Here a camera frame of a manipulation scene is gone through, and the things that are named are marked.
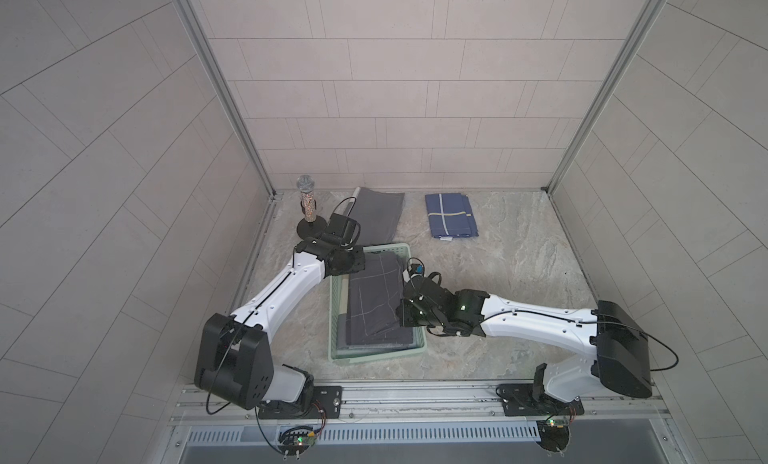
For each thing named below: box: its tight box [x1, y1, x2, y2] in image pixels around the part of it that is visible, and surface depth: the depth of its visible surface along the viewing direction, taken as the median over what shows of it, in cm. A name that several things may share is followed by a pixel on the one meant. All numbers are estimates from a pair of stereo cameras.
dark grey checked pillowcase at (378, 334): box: [346, 322, 413, 346], surface depth 77 cm
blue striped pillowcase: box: [425, 193, 479, 241], surface depth 111 cm
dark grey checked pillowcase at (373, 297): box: [346, 251, 403, 345], surface depth 80 cm
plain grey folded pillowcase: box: [349, 187, 405, 245], surface depth 114 cm
